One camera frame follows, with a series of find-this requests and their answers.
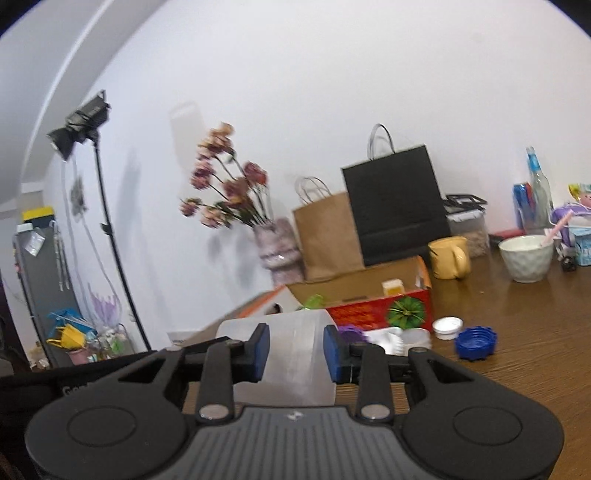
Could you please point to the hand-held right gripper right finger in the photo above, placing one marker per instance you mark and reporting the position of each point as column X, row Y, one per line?
column 332, row 353

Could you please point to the white plastic bottle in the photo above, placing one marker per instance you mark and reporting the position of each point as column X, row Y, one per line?
column 385, row 339

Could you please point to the purple plastic bag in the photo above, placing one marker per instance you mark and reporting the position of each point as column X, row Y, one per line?
column 565, row 214

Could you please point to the wall sticker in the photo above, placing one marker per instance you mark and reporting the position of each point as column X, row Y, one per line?
column 78, row 194

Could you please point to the dried pink flowers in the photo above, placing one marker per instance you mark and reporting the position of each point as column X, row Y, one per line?
column 231, row 187

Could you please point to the green plastic item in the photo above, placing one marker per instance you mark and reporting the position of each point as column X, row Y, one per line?
column 311, row 302

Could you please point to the pink cup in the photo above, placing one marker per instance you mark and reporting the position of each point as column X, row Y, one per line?
column 78, row 356

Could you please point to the blue ridged lid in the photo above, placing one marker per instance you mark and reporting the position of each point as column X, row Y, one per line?
column 475, row 344

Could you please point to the purple flower wall decal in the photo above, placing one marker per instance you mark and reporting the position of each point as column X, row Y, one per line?
column 106, row 307

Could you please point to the flat red box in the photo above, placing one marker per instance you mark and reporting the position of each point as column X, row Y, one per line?
column 503, row 234

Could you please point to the blue and white yogurt cup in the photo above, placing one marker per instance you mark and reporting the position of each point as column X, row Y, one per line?
column 582, row 249

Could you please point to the brown paper bag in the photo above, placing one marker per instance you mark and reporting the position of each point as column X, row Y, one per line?
column 323, row 230

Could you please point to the clear container with black lid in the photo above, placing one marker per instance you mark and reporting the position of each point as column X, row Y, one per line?
column 471, row 230

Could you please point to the translucent plastic container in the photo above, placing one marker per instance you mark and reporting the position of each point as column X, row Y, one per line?
column 295, row 360

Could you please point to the pink spoon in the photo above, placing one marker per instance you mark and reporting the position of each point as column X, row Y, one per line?
column 556, row 230

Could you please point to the yellow mug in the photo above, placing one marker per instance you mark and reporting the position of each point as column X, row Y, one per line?
column 445, row 258

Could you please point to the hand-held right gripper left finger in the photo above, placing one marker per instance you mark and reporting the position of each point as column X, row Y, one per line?
column 261, row 353

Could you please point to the small white box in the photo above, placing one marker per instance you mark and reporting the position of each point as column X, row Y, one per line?
column 184, row 338

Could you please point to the blue drink can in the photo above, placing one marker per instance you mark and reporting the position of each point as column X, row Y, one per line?
column 521, row 203

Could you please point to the small yellow cube box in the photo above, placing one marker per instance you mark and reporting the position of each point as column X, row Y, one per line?
column 391, row 287

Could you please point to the clear bottle with blue label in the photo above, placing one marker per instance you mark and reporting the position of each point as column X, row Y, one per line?
column 540, row 194

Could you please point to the grey cabinet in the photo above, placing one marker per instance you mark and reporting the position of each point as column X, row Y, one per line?
column 41, row 277

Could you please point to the small black object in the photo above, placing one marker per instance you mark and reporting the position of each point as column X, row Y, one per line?
column 568, row 264

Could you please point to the pink knitted vase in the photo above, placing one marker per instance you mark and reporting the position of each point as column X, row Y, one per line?
column 279, row 249

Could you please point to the colourful snack packet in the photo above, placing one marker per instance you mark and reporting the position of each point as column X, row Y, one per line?
column 581, row 194

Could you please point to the black studio light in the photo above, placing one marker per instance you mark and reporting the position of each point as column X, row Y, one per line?
column 85, row 117

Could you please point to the black paper bag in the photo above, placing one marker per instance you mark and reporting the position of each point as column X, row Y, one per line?
column 392, row 207

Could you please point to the white bowl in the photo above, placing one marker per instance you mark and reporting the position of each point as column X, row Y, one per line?
column 526, row 261

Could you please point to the red cardboard box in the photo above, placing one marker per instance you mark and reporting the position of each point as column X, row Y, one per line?
column 364, row 314

